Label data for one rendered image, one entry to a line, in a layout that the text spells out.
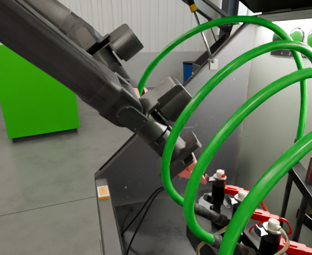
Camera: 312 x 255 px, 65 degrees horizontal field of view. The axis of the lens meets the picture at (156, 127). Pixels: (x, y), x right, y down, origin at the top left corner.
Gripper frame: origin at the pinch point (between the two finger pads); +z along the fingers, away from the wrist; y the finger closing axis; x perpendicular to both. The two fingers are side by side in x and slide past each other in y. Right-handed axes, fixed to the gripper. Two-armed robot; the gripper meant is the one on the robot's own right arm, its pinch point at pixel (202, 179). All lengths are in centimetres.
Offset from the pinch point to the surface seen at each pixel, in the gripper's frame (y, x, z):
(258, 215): 4.6, -9.2, 7.2
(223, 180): 3.2, -0.8, 2.9
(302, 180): 15.4, -2.7, 13.1
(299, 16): 41.5, 17.0, -7.8
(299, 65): 30.4, 4.8, -4.0
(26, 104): -160, 286, -75
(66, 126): -155, 306, -18
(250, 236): 0.1, -6.3, 13.3
